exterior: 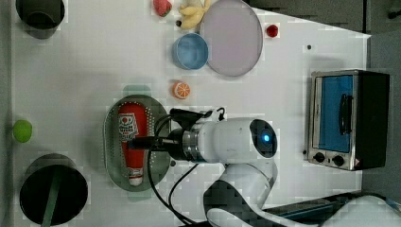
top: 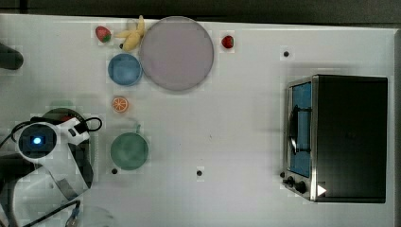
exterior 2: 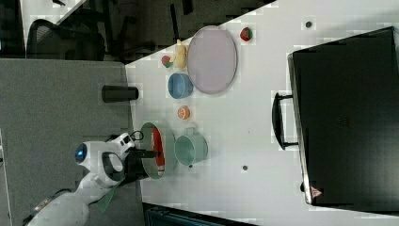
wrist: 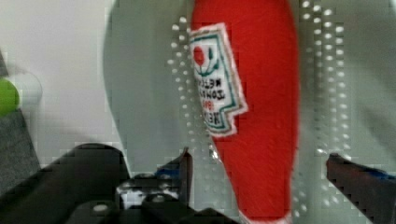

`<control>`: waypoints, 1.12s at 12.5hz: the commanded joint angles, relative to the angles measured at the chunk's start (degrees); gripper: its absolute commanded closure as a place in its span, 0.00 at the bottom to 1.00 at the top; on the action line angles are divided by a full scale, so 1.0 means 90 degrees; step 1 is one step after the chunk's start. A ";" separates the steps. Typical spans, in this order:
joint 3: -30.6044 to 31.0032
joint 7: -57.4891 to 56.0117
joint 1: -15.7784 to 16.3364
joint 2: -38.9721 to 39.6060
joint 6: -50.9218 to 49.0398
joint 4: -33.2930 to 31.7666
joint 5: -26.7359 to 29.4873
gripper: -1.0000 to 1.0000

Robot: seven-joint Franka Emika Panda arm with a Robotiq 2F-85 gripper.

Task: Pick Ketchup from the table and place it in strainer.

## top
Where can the red toy strawberry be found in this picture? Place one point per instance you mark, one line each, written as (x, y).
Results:
(103, 34)

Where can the blue bowl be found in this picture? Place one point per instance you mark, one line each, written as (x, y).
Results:
(125, 70)

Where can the grey round plate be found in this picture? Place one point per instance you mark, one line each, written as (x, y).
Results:
(177, 53)

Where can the silver toaster oven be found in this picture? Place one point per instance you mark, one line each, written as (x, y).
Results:
(336, 130)

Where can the small red strawberry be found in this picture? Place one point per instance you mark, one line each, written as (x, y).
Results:
(228, 42)

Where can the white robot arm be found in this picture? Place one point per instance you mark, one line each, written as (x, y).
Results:
(48, 170)

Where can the yellow toy banana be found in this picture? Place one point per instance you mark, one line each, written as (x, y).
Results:
(133, 34)

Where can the green mug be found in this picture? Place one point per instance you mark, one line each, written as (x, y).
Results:
(130, 150)

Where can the black cylinder container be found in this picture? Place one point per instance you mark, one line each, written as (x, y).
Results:
(10, 58)

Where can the orange slice toy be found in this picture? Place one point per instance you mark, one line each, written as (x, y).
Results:
(120, 104)

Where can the red ketchup bottle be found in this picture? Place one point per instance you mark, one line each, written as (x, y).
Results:
(66, 118)

